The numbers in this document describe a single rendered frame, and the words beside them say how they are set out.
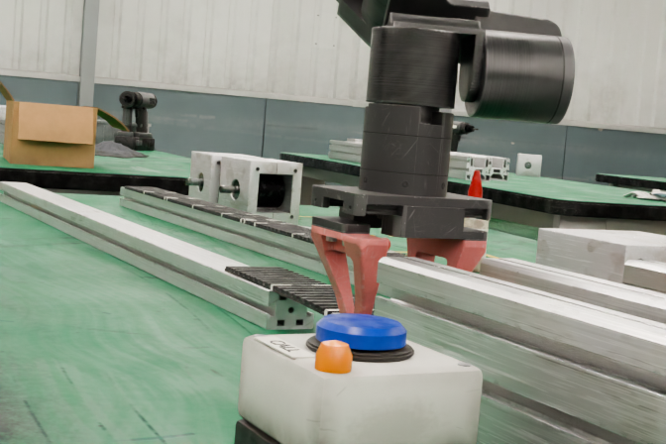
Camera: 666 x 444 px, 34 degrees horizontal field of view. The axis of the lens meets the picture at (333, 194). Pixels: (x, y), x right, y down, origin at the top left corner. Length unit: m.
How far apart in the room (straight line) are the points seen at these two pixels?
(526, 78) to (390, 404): 0.30
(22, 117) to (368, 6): 2.01
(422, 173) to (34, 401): 0.27
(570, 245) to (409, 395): 0.35
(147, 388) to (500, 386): 0.21
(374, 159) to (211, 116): 11.27
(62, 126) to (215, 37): 9.32
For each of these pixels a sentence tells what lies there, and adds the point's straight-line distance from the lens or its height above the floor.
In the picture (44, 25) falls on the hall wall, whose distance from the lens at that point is 11.65.
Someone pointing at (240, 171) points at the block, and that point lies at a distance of 1.63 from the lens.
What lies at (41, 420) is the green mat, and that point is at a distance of 0.57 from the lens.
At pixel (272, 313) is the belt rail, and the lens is 0.83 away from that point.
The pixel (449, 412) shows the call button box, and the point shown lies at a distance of 0.47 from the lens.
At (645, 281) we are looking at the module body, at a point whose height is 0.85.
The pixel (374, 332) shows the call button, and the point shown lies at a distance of 0.46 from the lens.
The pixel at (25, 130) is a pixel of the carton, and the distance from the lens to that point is 2.69.
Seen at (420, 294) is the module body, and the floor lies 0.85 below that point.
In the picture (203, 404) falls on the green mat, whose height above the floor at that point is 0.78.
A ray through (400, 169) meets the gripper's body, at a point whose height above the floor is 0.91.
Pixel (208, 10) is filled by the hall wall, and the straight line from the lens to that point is 12.00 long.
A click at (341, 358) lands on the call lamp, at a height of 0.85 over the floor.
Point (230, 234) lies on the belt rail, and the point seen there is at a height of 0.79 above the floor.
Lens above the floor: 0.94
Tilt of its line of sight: 4 degrees down
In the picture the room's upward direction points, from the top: 5 degrees clockwise
